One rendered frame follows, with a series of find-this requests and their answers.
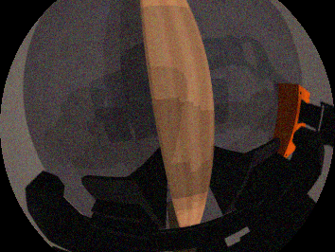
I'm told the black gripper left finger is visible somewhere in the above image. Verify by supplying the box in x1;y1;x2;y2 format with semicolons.
80;146;168;229

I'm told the brown wooden post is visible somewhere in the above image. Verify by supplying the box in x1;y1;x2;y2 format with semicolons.
167;201;197;252

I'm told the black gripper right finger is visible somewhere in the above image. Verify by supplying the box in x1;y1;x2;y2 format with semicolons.
210;137;281;215

